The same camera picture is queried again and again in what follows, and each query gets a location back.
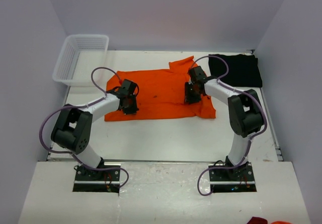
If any orange t shirt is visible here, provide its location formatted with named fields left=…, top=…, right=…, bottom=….
left=104, top=56, right=216, bottom=122

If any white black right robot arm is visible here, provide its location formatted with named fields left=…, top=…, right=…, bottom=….
left=185, top=66, right=267, bottom=180

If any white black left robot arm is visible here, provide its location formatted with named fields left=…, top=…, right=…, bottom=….
left=51, top=80, right=139, bottom=180

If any folded black t shirt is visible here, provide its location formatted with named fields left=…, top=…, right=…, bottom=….
left=208, top=54, right=263, bottom=88

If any white plastic mesh basket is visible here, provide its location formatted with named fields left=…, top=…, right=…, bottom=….
left=52, top=34, right=109, bottom=87

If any dark red cloth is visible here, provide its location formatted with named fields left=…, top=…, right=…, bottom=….
left=247, top=216, right=268, bottom=224

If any orange cloth at edge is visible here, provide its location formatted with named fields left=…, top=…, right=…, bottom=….
left=271, top=220, right=292, bottom=224

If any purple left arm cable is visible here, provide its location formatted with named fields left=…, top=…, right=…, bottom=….
left=39, top=67, right=124, bottom=171

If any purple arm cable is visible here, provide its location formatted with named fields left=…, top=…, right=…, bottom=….
left=39, top=67, right=124, bottom=171
left=188, top=55, right=267, bottom=171

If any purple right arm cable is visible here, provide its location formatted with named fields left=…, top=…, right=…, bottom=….
left=188, top=55, right=267, bottom=171

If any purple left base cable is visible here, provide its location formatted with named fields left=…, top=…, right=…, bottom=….
left=100, top=167, right=130, bottom=191

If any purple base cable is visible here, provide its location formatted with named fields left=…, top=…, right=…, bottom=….
left=100, top=167, right=130, bottom=191
left=197, top=165, right=227, bottom=197

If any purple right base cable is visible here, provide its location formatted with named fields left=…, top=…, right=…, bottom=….
left=197, top=165, right=227, bottom=197

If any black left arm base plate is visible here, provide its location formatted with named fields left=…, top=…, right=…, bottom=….
left=72, top=166, right=120, bottom=194

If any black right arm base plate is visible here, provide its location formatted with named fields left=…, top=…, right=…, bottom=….
left=209, top=163, right=257, bottom=193

